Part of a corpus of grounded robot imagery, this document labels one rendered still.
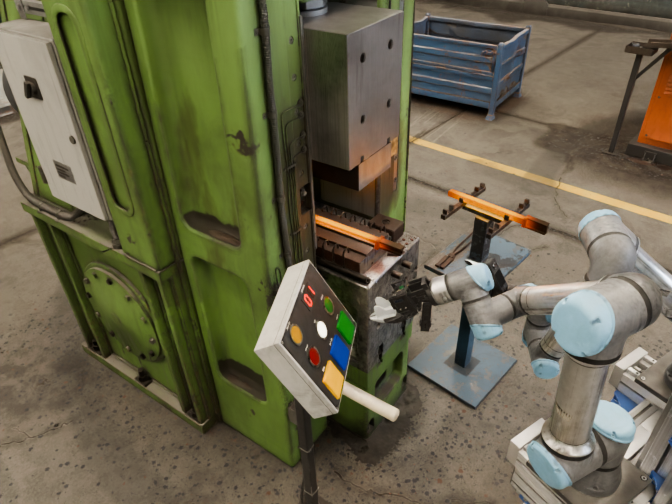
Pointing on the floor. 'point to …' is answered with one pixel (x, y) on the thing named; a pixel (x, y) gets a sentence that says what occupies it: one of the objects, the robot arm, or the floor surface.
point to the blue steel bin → (468, 61)
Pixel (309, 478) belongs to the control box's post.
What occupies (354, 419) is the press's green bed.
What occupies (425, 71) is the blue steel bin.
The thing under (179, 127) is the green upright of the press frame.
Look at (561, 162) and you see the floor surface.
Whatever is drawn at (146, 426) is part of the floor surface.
